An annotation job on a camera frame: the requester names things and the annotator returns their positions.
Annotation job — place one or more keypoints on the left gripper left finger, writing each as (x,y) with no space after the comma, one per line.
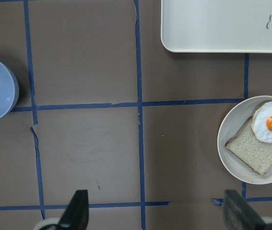
(75,216)

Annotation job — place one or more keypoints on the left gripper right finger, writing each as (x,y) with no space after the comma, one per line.
(238,214)

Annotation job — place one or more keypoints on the bread slice on plate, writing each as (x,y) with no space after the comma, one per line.
(255,154)

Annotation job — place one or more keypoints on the cream round plate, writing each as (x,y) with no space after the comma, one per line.
(230,125)

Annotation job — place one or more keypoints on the fried egg toy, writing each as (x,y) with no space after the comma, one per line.
(261,123)

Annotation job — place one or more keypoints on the cream bear tray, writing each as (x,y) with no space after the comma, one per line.
(217,26)

